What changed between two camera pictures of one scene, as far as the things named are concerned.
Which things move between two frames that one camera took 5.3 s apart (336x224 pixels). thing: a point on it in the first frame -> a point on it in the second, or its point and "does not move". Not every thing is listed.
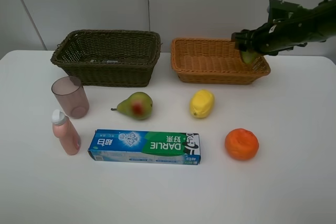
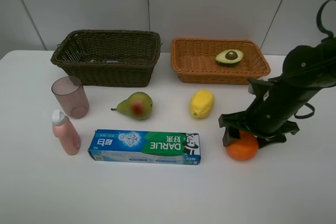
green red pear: [138, 105] does not move
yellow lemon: [201, 103] does not move
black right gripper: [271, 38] -> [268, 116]
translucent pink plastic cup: [72, 96] does not move
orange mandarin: [241, 144] does not move
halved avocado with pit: [248, 57] -> [230, 56]
